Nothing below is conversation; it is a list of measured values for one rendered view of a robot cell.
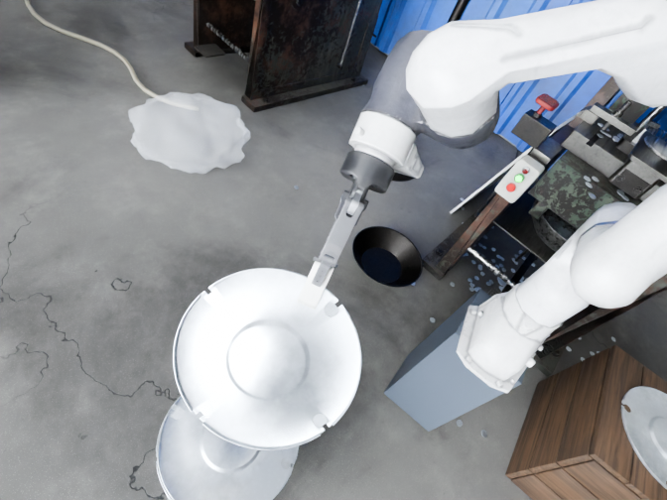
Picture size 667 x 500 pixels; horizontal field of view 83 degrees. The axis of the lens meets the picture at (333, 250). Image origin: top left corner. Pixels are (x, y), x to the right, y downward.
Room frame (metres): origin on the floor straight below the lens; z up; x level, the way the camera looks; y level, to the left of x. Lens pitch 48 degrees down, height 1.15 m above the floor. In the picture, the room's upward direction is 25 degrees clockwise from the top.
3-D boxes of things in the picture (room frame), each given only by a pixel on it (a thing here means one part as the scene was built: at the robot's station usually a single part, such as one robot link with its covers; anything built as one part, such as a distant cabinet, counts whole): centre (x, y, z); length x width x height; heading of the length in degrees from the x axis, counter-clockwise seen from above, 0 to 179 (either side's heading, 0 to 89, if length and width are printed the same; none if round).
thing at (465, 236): (1.55, -0.60, 0.45); 0.92 x 0.12 x 0.90; 156
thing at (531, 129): (1.23, -0.41, 0.62); 0.10 x 0.06 x 0.20; 66
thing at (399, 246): (1.06, -0.21, 0.04); 0.30 x 0.30 x 0.07
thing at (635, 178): (1.16, -0.71, 0.72); 0.25 x 0.14 x 0.14; 156
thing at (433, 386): (0.61, -0.45, 0.23); 0.18 x 0.18 x 0.45; 72
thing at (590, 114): (1.38, -0.63, 0.76); 0.17 x 0.06 x 0.10; 66
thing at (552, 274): (0.64, -0.47, 0.71); 0.18 x 0.11 x 0.25; 161
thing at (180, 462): (0.19, 0.03, 0.25); 0.29 x 0.29 x 0.01
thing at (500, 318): (0.57, -0.44, 0.52); 0.22 x 0.19 x 0.14; 162
